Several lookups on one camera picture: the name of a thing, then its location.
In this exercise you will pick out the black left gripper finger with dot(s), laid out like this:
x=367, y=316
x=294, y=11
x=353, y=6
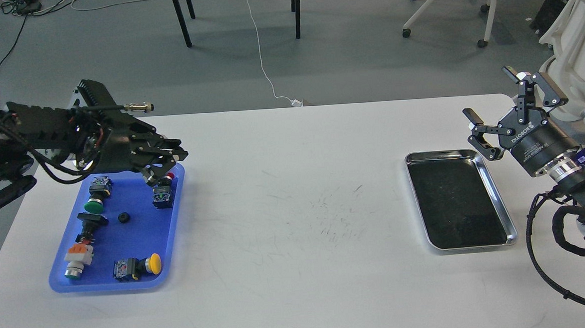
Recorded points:
x=151, y=140
x=158, y=162

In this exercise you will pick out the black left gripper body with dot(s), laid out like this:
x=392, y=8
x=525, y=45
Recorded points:
x=112, y=149

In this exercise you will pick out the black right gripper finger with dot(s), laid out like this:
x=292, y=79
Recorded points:
x=477, y=137
x=537, y=93

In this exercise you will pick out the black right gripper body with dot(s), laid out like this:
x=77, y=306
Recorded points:
x=536, y=143

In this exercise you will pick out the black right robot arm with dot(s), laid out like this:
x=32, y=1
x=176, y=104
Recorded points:
x=568, y=221

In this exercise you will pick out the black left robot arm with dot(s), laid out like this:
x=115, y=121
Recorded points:
x=52, y=136

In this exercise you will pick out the silver metal tray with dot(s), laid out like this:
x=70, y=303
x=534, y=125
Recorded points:
x=460, y=207

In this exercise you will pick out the blue plastic tray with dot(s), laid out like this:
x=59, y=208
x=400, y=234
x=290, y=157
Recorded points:
x=149, y=230

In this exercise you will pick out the black table legs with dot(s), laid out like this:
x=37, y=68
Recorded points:
x=227, y=12

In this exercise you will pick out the red push button switch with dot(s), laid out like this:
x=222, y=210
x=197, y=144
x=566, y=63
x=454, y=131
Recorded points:
x=163, y=194

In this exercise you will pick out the green push button switch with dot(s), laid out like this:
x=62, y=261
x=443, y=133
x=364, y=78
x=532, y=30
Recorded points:
x=99, y=190

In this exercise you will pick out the black selector switch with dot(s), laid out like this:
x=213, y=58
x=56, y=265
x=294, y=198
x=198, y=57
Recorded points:
x=90, y=222

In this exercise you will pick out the yellow push button switch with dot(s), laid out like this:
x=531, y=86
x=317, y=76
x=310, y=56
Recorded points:
x=134, y=268

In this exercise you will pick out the orange white button switch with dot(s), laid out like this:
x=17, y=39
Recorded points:
x=77, y=257

